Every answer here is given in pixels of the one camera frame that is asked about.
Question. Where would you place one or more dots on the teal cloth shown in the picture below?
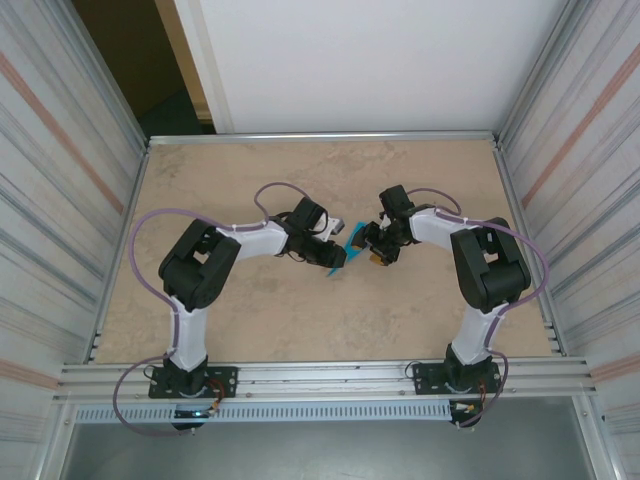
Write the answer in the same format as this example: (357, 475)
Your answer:
(354, 234)

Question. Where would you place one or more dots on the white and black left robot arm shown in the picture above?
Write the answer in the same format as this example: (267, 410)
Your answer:
(200, 275)

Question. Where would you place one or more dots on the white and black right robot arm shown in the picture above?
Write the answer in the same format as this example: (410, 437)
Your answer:
(495, 275)

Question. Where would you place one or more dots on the grey metal sheet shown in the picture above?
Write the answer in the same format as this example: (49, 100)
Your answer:
(325, 455)

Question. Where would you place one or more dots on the small green-lit circuit board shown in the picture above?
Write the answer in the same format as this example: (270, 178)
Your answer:
(195, 413)

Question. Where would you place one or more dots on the beige door edge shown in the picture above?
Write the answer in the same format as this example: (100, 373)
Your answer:
(181, 50)

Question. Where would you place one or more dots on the long aluminium table edge rail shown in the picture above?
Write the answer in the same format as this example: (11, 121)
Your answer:
(325, 137)

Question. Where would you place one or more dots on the short aluminium table edge rail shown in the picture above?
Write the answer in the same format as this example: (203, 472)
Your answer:
(136, 192)
(504, 170)

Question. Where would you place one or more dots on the wide aluminium mounting rail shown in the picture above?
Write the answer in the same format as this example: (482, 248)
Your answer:
(325, 380)

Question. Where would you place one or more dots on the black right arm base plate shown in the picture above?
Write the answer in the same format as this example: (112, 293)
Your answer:
(425, 380)

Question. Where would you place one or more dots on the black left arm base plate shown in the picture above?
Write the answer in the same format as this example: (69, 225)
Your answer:
(225, 380)

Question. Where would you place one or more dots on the white door frame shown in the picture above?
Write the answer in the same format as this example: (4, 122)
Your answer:
(207, 75)

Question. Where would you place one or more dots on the aluminium upright post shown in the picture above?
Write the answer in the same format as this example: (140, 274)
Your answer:
(535, 75)
(117, 85)

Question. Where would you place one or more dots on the aluminium frame leg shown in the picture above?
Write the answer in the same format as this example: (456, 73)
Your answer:
(595, 440)
(55, 440)

